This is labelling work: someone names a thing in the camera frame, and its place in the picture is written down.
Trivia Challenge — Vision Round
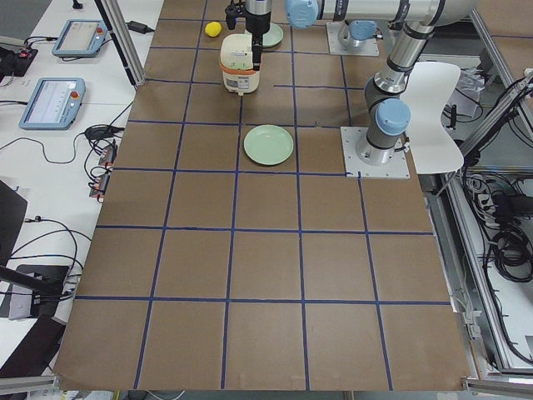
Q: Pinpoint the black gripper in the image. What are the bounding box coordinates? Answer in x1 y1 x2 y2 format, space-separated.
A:
245 0 271 71

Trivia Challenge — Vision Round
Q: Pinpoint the white rice cooker orange handle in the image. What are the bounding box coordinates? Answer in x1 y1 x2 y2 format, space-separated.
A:
219 33 260 96

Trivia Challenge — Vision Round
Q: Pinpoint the green plate near arm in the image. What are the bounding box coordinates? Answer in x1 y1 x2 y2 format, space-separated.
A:
262 22 284 48
244 125 294 166

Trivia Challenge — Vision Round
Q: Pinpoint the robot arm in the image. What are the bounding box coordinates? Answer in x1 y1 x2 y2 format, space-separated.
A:
225 1 376 71
285 0 478 166

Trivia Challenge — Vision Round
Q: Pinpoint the yellow toy pepper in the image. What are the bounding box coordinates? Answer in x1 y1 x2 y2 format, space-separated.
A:
204 22 222 38

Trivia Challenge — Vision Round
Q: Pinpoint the black power adapter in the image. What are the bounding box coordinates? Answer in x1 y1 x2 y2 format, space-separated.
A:
127 21 154 34

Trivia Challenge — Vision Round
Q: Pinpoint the far blue teach pendant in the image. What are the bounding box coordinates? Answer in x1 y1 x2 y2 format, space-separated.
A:
52 19 107 58

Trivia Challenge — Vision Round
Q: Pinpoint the blue teach pendant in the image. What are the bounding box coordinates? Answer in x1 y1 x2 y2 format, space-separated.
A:
52 19 107 58
18 77 86 130

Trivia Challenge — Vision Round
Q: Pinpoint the white chair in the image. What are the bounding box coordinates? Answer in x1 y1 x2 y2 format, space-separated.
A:
401 62 464 174

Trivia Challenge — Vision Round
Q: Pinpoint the near blue teach pendant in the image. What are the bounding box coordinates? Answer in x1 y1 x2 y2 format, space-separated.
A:
18 77 86 130

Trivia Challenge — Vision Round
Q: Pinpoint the brown paper table mat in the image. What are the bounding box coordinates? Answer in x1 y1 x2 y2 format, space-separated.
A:
54 1 470 391

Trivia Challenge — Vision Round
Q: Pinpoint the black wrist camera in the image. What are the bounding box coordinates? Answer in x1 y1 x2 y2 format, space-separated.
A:
225 1 245 30

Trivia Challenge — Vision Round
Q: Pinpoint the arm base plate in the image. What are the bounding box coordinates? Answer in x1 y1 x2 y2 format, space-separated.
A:
341 127 410 179
326 20 379 57

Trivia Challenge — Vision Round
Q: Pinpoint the aluminium frame post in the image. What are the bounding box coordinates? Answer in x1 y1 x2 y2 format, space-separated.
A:
95 0 147 88

